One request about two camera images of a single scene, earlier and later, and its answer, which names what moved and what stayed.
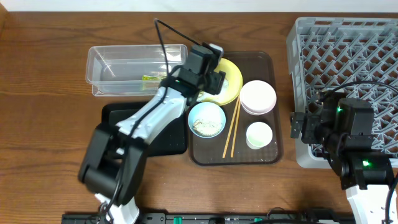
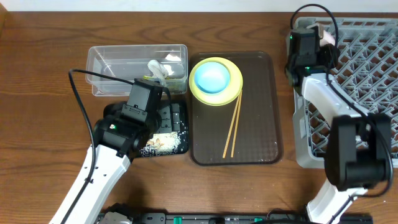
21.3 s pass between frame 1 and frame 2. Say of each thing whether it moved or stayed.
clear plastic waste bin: stayed
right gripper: moved
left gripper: moved
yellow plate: stayed
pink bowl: moved
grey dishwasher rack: stayed
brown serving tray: stayed
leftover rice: moved
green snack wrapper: stayed
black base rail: stayed
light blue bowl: moved
